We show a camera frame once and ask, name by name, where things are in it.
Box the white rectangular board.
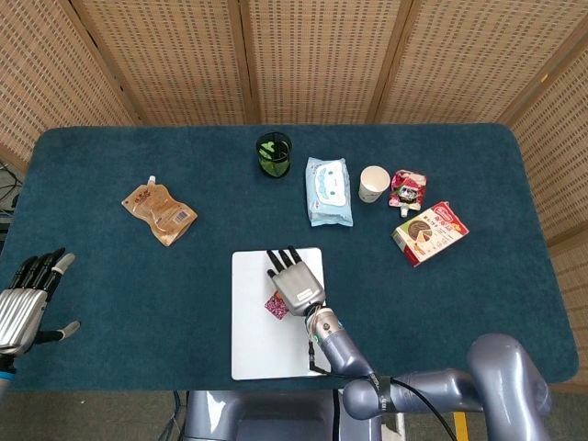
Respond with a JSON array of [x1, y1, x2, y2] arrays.
[[231, 247, 333, 381]]

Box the loose floor cables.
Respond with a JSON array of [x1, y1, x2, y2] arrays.
[[0, 160, 24, 220]]

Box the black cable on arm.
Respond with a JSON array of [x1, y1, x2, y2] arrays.
[[307, 337, 460, 441]]

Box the red and white food box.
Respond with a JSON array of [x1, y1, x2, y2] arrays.
[[390, 200, 470, 268]]

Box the pink patterned packet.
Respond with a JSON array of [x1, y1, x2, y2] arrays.
[[264, 293, 290, 319]]

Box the red spout pouch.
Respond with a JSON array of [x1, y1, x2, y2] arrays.
[[388, 169, 428, 218]]

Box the brown spout pouch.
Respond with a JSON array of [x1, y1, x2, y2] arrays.
[[120, 175, 198, 248]]

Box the white paper cup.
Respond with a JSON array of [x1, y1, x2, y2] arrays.
[[357, 165, 390, 204]]

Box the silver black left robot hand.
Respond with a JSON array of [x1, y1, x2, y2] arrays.
[[0, 247, 82, 357]]

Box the light blue wet wipes pack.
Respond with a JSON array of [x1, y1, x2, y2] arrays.
[[305, 156, 355, 229]]

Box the dark blue table cover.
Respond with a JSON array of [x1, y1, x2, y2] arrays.
[[0, 122, 580, 392]]

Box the green item in holder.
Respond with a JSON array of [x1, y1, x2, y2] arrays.
[[258, 140, 289, 177]]

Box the woven bamboo folding screen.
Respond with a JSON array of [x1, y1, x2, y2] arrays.
[[0, 0, 588, 359]]

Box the grey robot torso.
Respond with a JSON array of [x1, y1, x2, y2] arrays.
[[183, 389, 382, 441]]

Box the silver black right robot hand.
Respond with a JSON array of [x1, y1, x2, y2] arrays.
[[266, 245, 327, 319]]

